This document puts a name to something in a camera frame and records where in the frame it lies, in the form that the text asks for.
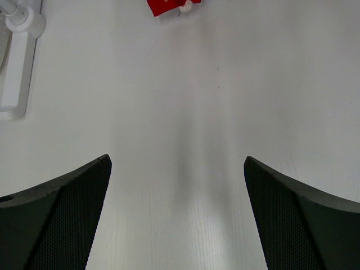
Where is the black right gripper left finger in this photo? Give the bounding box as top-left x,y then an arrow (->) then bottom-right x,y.
1,154 -> 112,269

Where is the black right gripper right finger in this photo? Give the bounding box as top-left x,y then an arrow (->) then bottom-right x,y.
244,156 -> 359,269

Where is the silver white clothes rack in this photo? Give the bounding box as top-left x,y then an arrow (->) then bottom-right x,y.
1,0 -> 46,120

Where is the red sock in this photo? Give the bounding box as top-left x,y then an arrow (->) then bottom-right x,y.
147,0 -> 202,17

